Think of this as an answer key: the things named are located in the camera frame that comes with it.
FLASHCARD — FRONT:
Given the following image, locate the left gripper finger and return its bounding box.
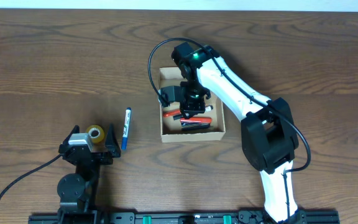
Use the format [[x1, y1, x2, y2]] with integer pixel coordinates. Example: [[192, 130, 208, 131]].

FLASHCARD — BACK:
[[61, 125, 80, 146], [104, 124, 120, 150]]

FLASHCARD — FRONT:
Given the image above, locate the yellow tape roll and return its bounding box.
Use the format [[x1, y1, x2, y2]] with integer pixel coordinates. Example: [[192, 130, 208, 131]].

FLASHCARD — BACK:
[[86, 124, 105, 144]]

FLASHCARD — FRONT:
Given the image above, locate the red and black stapler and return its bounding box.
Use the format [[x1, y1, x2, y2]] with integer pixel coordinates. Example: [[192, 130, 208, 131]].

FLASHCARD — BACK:
[[180, 117, 213, 131]]

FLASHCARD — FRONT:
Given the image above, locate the red utility knife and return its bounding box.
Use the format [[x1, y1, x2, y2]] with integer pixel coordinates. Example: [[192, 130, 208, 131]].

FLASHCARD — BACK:
[[163, 109, 181, 118]]

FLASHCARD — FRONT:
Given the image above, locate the blue whiteboard marker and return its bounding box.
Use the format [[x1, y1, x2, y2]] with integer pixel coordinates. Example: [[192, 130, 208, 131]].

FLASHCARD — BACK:
[[121, 108, 132, 151]]

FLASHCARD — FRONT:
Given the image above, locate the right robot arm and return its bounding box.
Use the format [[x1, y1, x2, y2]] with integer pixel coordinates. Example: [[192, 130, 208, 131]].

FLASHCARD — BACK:
[[171, 41, 302, 223]]

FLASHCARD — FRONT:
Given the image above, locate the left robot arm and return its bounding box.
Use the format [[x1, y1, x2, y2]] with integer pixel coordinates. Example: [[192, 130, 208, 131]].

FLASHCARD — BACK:
[[57, 124, 121, 223]]

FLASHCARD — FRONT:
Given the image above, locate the open cardboard box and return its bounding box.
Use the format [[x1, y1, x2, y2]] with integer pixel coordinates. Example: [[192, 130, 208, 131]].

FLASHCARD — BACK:
[[157, 67, 226, 143]]

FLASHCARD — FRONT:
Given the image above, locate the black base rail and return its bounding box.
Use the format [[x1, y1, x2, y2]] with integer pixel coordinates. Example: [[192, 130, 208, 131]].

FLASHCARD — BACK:
[[28, 210, 341, 224]]

